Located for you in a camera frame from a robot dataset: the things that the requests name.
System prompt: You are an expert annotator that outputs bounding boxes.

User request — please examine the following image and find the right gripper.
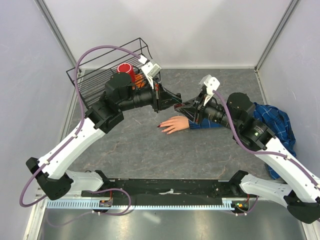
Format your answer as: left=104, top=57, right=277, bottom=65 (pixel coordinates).
left=176, top=89, right=239, bottom=131

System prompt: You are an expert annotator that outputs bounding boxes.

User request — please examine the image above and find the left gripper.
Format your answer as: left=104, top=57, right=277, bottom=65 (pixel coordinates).
left=120, top=76, right=183, bottom=114

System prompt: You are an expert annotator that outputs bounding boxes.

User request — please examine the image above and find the red nail polish bottle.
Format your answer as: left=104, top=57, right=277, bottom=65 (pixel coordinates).
left=173, top=103, right=184, bottom=110

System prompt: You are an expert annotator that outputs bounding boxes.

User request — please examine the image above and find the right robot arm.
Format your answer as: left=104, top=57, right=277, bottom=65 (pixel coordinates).
left=174, top=92, right=320, bottom=224

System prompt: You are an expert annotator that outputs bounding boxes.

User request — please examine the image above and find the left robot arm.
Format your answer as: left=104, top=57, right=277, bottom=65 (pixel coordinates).
left=26, top=72, right=182, bottom=201

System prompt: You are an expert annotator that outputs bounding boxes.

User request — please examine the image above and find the mannequin hand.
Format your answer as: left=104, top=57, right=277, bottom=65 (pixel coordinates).
left=157, top=116, right=190, bottom=135

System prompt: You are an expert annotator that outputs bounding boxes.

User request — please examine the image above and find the orange cup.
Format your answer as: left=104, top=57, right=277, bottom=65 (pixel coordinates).
left=134, top=74, right=148, bottom=89

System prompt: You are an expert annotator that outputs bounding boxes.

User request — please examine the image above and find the red cup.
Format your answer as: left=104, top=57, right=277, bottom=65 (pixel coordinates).
left=116, top=62, right=136, bottom=83

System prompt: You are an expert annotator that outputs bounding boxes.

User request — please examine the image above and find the blue plaid shirt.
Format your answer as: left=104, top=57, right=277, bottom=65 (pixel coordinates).
left=188, top=102, right=297, bottom=180

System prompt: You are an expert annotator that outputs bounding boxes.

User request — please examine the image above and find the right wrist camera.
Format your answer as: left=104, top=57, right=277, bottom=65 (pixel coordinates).
left=199, top=74, right=220, bottom=106

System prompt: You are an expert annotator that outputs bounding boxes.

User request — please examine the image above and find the black wire rack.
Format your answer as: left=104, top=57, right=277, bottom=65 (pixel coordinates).
left=77, top=49, right=147, bottom=109

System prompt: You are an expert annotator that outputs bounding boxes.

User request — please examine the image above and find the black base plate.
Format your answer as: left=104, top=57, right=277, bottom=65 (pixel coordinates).
left=81, top=177, right=251, bottom=207

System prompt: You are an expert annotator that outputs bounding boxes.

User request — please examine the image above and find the slotted cable duct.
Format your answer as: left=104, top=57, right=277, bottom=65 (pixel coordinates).
left=46, top=199, right=235, bottom=211

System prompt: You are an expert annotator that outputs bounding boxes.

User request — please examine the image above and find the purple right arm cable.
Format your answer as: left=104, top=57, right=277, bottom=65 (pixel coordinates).
left=212, top=90, right=320, bottom=188

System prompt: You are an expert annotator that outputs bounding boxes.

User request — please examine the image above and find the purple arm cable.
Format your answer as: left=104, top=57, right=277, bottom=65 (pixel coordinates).
left=19, top=45, right=148, bottom=208
left=212, top=90, right=320, bottom=188

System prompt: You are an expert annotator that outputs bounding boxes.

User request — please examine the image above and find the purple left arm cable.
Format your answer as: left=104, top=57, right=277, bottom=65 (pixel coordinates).
left=19, top=45, right=148, bottom=208

